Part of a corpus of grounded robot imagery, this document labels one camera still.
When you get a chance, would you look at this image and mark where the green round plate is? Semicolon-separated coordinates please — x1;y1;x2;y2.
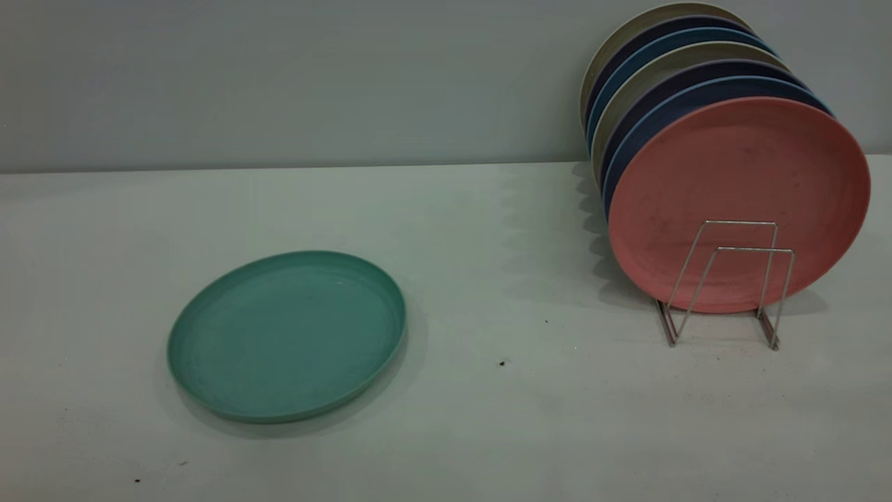
166;250;408;425

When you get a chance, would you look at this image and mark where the beige round plate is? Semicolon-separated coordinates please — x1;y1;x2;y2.
579;2;753;126
591;40;792;186

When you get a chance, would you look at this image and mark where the pink round plate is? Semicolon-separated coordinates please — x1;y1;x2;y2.
607;96;872;314

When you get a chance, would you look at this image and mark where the teal blue round plate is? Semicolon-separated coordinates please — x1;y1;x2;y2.
586;26;778;151

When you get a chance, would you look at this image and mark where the dark purple round plate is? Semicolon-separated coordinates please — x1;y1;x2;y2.
598;59;809;190
584;14;758;130

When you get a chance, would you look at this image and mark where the silver wire plate rack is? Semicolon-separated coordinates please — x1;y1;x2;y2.
654;220;796;351

